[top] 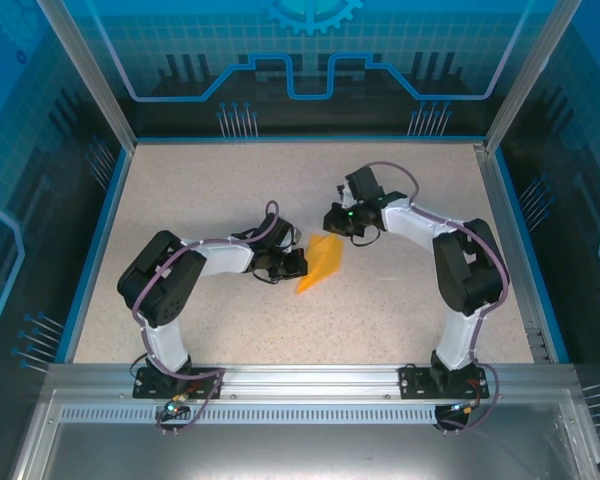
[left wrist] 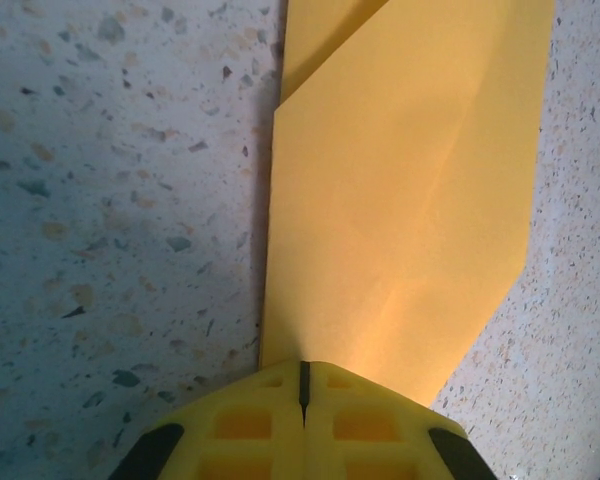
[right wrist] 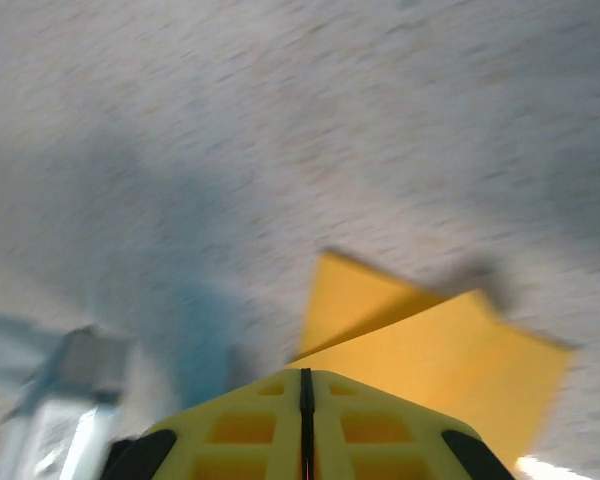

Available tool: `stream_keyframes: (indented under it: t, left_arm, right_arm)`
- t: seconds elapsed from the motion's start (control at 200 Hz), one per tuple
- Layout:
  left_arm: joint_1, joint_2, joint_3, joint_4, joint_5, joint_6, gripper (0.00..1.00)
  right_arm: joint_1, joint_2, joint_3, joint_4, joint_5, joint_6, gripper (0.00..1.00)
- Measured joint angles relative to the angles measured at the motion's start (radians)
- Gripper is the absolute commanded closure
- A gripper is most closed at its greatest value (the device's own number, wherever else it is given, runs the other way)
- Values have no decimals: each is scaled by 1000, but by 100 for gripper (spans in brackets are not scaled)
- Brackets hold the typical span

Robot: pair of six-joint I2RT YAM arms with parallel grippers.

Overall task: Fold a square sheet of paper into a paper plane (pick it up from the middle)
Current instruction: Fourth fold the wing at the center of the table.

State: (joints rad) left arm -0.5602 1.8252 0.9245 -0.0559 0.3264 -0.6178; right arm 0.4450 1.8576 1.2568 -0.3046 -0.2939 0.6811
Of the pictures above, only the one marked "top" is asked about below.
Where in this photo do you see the orange paper sheet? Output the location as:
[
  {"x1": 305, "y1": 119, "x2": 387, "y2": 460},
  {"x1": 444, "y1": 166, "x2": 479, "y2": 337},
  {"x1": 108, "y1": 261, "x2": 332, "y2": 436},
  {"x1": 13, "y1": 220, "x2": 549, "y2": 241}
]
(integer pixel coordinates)
[{"x1": 294, "y1": 233, "x2": 345, "y2": 296}]

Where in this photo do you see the blue table border strip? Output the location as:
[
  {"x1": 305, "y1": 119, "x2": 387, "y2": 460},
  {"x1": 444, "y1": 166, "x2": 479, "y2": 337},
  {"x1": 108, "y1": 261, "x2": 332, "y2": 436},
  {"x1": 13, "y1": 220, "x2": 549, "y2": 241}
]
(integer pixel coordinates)
[
  {"x1": 492, "y1": 147, "x2": 574, "y2": 364},
  {"x1": 62, "y1": 146, "x2": 136, "y2": 364}
]

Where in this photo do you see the steel tray shelf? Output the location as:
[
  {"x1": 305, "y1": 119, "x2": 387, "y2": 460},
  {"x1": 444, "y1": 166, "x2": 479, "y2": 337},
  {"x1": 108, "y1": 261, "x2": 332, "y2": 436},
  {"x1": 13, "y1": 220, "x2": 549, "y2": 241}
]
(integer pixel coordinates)
[{"x1": 9, "y1": 387, "x2": 600, "y2": 480}]

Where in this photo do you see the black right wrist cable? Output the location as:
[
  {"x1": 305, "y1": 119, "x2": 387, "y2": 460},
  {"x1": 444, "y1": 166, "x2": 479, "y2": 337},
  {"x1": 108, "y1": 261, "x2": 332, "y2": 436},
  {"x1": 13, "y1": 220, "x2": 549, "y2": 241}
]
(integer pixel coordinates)
[{"x1": 348, "y1": 227, "x2": 382, "y2": 248}]

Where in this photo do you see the aluminium mounting rail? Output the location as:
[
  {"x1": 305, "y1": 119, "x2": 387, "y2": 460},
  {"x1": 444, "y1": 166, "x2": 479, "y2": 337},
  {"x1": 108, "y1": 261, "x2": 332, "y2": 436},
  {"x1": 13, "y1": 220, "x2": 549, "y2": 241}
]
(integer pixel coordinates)
[{"x1": 47, "y1": 362, "x2": 579, "y2": 401}]

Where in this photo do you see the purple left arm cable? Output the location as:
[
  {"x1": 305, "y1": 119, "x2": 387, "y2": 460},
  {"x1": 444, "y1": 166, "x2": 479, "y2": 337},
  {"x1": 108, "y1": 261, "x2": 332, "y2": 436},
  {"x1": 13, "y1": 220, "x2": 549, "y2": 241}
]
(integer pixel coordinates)
[{"x1": 132, "y1": 199, "x2": 229, "y2": 436}]

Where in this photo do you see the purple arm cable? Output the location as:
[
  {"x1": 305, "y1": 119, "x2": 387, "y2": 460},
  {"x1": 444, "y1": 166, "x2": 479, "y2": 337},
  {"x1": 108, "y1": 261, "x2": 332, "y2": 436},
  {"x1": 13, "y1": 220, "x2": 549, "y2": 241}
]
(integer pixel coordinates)
[
  {"x1": 132, "y1": 199, "x2": 229, "y2": 436},
  {"x1": 369, "y1": 160, "x2": 511, "y2": 436}
]

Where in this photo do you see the slotted metal cable duct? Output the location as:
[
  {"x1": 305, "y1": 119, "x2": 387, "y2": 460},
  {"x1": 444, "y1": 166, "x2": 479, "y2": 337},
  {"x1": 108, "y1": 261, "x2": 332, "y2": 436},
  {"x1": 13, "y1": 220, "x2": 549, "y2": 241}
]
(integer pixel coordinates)
[{"x1": 58, "y1": 404, "x2": 481, "y2": 426}]

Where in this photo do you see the aluminium side rail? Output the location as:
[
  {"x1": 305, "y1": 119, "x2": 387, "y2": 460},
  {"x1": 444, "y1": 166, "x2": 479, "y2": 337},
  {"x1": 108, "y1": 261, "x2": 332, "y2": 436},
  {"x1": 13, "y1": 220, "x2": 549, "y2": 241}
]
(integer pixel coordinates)
[{"x1": 472, "y1": 142, "x2": 554, "y2": 364}]

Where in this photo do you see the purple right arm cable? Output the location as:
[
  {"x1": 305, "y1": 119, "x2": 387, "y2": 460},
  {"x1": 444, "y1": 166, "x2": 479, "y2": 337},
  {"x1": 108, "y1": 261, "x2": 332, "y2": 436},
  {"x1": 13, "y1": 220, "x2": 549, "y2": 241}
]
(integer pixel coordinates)
[{"x1": 369, "y1": 160, "x2": 511, "y2": 436}]

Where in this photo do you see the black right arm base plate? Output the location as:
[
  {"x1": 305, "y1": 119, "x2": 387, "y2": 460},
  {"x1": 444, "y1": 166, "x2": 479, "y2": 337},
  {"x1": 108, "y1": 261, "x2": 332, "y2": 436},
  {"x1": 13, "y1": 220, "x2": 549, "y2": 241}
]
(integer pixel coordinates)
[{"x1": 398, "y1": 363, "x2": 491, "y2": 401}]

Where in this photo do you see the left arm cable connector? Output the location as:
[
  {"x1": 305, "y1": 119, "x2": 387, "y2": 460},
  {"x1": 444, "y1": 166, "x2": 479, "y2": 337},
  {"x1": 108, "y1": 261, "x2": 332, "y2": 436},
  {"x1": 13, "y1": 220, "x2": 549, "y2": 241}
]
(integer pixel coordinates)
[{"x1": 160, "y1": 394, "x2": 192, "y2": 420}]

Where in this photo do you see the arm cable connector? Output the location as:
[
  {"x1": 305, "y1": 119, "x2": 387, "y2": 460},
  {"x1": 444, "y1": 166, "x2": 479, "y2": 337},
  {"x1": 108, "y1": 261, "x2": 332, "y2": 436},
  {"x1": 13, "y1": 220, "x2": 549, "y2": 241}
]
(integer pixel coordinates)
[
  {"x1": 447, "y1": 397, "x2": 482, "y2": 416},
  {"x1": 160, "y1": 394, "x2": 192, "y2": 420}
]

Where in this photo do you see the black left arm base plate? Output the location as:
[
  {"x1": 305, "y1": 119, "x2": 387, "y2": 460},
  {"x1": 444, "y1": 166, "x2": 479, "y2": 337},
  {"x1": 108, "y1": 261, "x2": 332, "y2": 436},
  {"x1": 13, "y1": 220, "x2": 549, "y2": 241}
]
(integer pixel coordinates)
[{"x1": 132, "y1": 366, "x2": 225, "y2": 400}]

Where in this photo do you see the right arm cable connector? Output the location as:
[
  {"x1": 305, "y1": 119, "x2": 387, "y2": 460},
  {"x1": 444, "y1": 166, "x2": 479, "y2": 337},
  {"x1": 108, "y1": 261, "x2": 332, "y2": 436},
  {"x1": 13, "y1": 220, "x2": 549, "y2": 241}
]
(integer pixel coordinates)
[{"x1": 447, "y1": 397, "x2": 482, "y2": 416}]

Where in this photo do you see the aluminium frame post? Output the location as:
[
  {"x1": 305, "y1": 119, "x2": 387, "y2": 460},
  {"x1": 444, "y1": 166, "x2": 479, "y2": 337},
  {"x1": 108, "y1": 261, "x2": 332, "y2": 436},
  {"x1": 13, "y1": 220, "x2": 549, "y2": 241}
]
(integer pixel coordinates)
[
  {"x1": 34, "y1": 0, "x2": 139, "y2": 151},
  {"x1": 482, "y1": 0, "x2": 584, "y2": 154}
]

